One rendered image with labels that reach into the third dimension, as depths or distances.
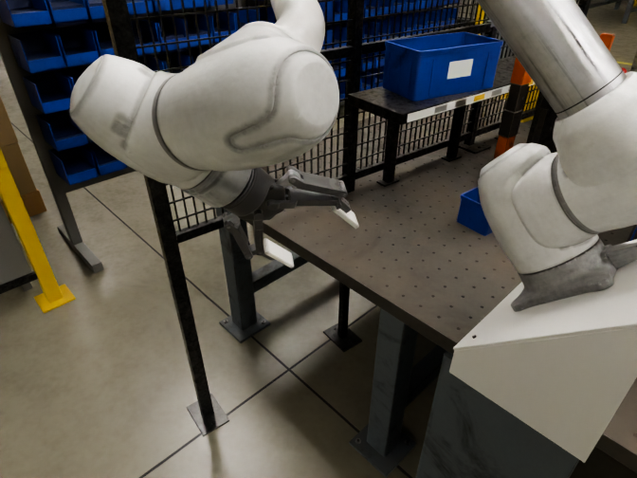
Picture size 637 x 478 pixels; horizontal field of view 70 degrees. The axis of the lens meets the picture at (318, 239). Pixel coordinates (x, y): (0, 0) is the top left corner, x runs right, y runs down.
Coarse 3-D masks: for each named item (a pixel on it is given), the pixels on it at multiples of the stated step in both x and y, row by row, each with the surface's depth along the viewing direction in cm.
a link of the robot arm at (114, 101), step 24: (96, 72) 44; (120, 72) 45; (144, 72) 47; (72, 96) 46; (96, 96) 44; (120, 96) 44; (144, 96) 45; (96, 120) 45; (120, 120) 45; (144, 120) 45; (120, 144) 47; (144, 144) 46; (144, 168) 50; (168, 168) 48; (192, 168) 47
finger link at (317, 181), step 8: (288, 168) 63; (288, 176) 62; (296, 176) 62; (304, 176) 64; (312, 176) 65; (320, 176) 66; (296, 184) 63; (304, 184) 63; (312, 184) 64; (320, 184) 64; (328, 184) 65; (336, 184) 66; (344, 184) 68; (320, 192) 65; (328, 192) 65; (336, 192) 66; (344, 192) 66
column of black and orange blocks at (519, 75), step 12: (516, 60) 135; (516, 72) 136; (516, 84) 138; (528, 84) 139; (516, 96) 139; (516, 108) 141; (504, 120) 145; (516, 120) 144; (504, 132) 146; (516, 132) 147; (504, 144) 148
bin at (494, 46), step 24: (408, 48) 121; (432, 48) 138; (456, 48) 122; (480, 48) 126; (384, 72) 133; (408, 72) 124; (432, 72) 122; (456, 72) 127; (480, 72) 131; (408, 96) 126; (432, 96) 127
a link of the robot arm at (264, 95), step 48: (288, 0) 52; (240, 48) 38; (288, 48) 36; (192, 96) 39; (240, 96) 36; (288, 96) 36; (336, 96) 39; (192, 144) 42; (240, 144) 39; (288, 144) 38
